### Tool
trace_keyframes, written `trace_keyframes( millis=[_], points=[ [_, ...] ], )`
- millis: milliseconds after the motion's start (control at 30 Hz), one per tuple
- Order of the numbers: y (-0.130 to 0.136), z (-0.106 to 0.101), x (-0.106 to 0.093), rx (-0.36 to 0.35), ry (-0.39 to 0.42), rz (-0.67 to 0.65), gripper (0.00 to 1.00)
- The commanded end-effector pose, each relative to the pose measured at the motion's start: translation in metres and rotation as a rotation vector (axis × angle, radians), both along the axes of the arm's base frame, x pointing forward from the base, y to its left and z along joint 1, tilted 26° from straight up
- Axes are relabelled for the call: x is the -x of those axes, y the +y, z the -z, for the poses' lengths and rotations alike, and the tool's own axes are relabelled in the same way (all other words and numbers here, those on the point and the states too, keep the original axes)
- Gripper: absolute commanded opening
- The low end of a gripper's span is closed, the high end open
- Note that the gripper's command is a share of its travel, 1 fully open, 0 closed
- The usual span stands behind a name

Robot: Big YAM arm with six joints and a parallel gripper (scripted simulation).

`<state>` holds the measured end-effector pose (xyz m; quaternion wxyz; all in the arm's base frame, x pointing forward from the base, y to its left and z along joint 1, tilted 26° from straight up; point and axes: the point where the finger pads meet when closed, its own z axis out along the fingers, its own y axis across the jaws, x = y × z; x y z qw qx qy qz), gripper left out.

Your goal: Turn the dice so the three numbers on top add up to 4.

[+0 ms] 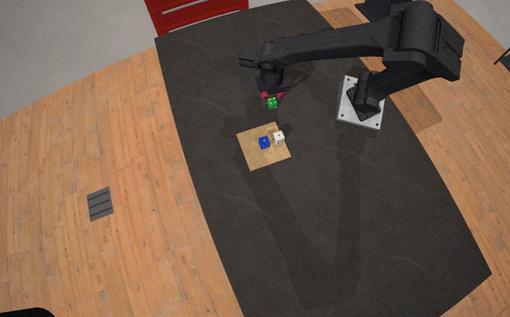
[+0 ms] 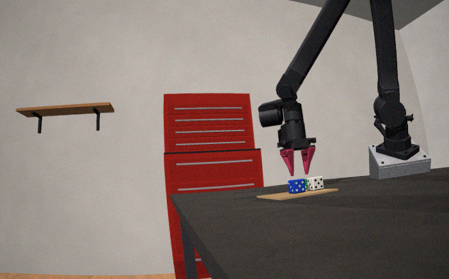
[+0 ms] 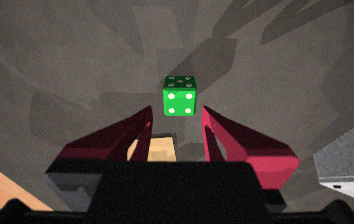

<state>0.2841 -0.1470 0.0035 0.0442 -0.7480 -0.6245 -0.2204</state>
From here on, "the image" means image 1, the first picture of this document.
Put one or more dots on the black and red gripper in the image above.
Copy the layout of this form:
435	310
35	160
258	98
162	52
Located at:
273	85

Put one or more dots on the green dice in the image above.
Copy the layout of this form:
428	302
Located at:
272	103

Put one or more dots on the blue dice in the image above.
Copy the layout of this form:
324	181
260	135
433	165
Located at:
264	142

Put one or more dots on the tan flat mat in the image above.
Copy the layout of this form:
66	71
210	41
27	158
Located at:
256	157

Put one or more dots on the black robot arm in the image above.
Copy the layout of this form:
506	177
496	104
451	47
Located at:
408	47

